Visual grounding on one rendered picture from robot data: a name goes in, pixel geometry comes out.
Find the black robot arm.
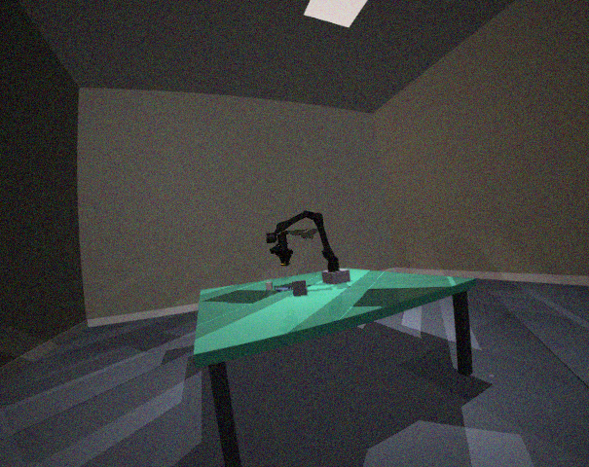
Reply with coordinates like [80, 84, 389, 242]
[266, 210, 340, 272]

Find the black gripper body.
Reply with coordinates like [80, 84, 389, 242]
[276, 241, 293, 255]

